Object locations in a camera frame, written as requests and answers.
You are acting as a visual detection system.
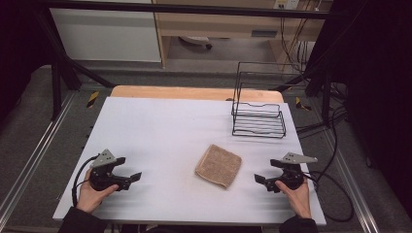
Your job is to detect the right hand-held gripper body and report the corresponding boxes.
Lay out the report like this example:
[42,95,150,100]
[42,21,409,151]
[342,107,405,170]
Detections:
[274,151,319,191]

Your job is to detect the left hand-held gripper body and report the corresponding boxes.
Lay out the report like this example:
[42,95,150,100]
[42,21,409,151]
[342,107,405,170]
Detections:
[88,149,132,192]

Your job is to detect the person's left hand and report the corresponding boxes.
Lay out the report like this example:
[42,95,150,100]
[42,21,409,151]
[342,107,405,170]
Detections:
[76,168,120,215]

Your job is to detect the person's right hand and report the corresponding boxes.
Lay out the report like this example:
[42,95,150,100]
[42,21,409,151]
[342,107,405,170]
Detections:
[275,177,313,219]

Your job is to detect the folded brown towel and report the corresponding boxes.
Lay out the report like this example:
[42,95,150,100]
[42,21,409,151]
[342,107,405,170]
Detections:
[194,144,243,190]

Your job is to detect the white foam table cover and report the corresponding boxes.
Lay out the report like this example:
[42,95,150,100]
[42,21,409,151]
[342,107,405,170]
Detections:
[52,96,327,227]

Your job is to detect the yellow black tape strip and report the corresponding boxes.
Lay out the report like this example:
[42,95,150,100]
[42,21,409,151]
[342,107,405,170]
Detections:
[294,96,313,112]
[86,90,101,109]

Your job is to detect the black metal stand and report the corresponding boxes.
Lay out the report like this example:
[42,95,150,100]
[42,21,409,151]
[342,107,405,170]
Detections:
[274,56,335,128]
[31,9,117,121]

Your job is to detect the white cabinet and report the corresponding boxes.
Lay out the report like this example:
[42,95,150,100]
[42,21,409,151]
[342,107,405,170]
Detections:
[49,7,162,63]

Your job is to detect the black curtain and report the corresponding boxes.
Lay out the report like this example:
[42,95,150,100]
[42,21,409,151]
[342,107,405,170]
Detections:
[309,0,412,221]
[0,0,45,121]

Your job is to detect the office chair base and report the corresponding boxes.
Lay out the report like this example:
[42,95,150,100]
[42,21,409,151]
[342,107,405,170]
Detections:
[177,35,214,50]

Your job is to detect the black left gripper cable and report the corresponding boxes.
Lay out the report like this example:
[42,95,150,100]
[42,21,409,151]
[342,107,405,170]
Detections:
[71,154,100,209]

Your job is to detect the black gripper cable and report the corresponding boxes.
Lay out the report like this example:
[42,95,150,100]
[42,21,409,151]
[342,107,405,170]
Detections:
[302,170,355,224]
[71,154,100,209]

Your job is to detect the black wire rack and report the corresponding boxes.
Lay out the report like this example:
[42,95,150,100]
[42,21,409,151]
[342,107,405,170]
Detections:
[230,60,304,140]

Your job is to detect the black floor cable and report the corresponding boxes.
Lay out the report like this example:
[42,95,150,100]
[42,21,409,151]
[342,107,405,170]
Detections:
[294,106,349,183]

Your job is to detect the aluminium floor rail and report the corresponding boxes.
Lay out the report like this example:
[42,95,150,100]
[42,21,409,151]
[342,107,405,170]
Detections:
[319,128,381,233]
[0,91,80,221]

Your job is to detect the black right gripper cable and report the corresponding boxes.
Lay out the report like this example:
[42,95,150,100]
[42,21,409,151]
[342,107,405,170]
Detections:
[302,170,355,224]

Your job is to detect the hanging black cables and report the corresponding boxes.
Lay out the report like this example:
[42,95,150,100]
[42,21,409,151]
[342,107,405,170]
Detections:
[279,15,309,73]

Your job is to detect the white wall socket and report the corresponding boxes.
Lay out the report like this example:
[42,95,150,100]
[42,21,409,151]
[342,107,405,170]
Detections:
[273,0,301,11]

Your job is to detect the black horizontal frame bar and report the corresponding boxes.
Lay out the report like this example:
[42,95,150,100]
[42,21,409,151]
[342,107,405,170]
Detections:
[41,0,338,20]

